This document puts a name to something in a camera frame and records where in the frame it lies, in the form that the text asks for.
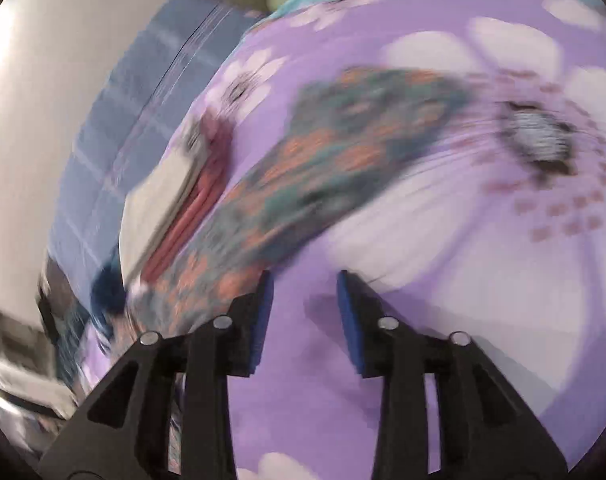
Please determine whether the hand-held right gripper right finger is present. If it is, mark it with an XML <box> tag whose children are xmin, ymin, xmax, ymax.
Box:
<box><xmin>336</xmin><ymin>270</ymin><xmax>568</xmax><ymax>480</ymax></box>

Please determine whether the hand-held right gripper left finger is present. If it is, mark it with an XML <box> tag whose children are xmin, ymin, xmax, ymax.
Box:
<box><xmin>38</xmin><ymin>270</ymin><xmax>274</xmax><ymax>480</ymax></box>

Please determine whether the teal orange floral garment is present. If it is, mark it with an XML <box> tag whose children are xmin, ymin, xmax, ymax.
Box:
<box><xmin>128</xmin><ymin>65</ymin><xmax>476</xmax><ymax>476</ymax></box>

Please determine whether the purple floral blanket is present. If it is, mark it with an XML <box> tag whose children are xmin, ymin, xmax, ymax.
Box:
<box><xmin>78</xmin><ymin>0</ymin><xmax>606</xmax><ymax>480</ymax></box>

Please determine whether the red cloth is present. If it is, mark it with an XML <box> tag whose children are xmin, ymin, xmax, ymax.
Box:
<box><xmin>143</xmin><ymin>110</ymin><xmax>234</xmax><ymax>281</ymax></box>

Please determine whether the dark blue star garment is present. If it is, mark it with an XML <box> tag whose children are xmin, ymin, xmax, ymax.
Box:
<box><xmin>90</xmin><ymin>255</ymin><xmax>131</xmax><ymax>341</ymax></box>

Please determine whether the dark blue knit cloth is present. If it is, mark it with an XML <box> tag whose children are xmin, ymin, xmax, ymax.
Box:
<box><xmin>40</xmin><ymin>255</ymin><xmax>96</xmax><ymax>396</ymax></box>

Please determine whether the blue checked sheet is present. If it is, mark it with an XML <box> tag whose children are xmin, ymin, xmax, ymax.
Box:
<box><xmin>48</xmin><ymin>0</ymin><xmax>264</xmax><ymax>381</ymax></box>

